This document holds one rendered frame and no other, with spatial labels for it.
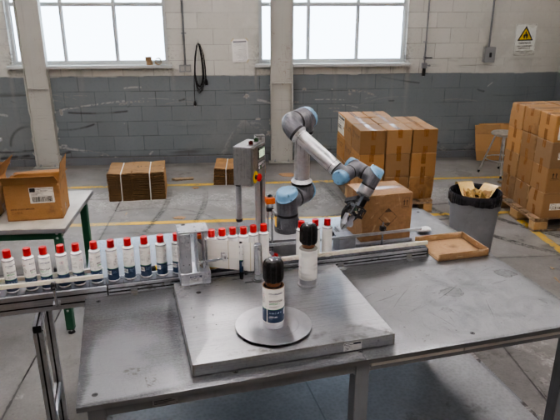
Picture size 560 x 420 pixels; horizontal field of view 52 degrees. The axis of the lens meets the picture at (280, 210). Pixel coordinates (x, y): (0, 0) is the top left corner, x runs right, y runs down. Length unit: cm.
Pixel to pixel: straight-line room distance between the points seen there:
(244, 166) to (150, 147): 556
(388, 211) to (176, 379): 161
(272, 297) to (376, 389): 110
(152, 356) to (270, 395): 94
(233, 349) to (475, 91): 698
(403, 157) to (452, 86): 264
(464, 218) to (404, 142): 139
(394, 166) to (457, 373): 319
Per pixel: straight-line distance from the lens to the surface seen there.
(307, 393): 311
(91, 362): 236
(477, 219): 503
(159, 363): 229
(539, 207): 614
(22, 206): 406
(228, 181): 714
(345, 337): 232
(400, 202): 327
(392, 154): 610
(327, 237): 293
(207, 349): 225
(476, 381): 335
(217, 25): 794
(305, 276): 264
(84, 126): 833
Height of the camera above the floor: 210
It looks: 20 degrees down
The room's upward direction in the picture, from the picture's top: straight up
